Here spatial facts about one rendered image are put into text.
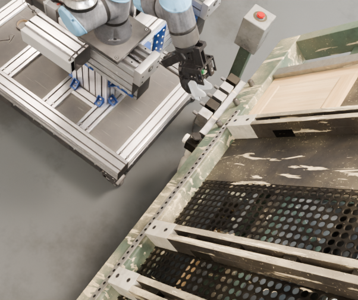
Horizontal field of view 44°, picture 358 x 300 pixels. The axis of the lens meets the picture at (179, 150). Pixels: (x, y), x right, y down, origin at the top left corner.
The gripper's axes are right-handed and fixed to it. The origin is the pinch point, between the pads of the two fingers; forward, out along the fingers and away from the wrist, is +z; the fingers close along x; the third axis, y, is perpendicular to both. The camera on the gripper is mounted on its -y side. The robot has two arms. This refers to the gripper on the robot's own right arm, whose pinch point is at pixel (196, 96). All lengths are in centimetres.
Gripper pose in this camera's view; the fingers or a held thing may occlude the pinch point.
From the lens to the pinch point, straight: 136.9
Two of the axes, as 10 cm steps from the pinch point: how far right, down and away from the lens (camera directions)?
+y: 8.0, 2.7, -5.4
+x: 5.5, -6.9, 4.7
